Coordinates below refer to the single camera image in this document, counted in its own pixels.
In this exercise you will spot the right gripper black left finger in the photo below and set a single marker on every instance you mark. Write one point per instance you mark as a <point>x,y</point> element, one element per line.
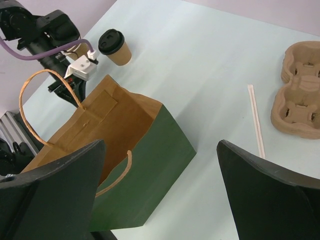
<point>53,201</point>

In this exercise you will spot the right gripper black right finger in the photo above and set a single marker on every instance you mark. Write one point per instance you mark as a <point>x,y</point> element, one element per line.
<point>268,201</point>

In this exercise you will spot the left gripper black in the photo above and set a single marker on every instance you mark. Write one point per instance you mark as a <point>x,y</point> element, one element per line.
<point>65,85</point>

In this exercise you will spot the single brown paper cup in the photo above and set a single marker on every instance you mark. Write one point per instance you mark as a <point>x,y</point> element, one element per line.
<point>122,56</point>

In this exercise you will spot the black plastic cup lid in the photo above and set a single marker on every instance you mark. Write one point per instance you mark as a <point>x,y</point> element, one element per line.
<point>110,42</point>

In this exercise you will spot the green brown paper bag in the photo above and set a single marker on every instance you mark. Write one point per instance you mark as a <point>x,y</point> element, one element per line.
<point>146,152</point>

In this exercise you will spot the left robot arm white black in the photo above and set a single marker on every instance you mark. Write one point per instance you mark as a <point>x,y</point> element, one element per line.
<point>38,34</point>

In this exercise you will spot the brown pulp cup carrier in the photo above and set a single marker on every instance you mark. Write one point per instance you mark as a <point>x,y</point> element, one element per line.
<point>296,106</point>

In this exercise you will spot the white wrapped straw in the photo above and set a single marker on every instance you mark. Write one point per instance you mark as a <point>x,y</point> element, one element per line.
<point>256,122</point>

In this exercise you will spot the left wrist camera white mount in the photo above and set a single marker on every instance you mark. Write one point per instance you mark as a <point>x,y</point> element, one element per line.
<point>84,67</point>

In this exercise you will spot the aluminium rail bottom left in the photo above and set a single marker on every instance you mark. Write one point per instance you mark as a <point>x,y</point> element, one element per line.
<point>14,130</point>

